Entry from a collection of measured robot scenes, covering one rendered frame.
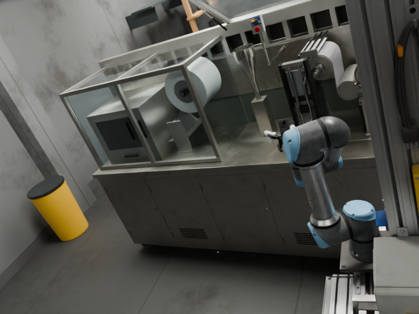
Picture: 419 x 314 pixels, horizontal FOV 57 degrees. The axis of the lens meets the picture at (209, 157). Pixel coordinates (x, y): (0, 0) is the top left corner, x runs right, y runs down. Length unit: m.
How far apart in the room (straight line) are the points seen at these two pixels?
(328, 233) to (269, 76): 1.50
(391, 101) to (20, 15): 4.81
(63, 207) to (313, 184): 3.35
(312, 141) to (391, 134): 0.40
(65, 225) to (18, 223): 0.52
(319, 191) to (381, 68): 0.65
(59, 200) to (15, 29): 2.10
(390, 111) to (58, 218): 3.89
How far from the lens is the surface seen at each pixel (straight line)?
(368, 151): 2.28
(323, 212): 1.56
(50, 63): 5.43
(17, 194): 4.77
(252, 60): 2.54
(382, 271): 1.15
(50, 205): 4.42
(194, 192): 2.87
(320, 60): 2.35
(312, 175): 1.46
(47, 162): 4.80
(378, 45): 0.96
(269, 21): 2.71
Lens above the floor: 2.07
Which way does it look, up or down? 25 degrees down
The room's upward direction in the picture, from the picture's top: 22 degrees counter-clockwise
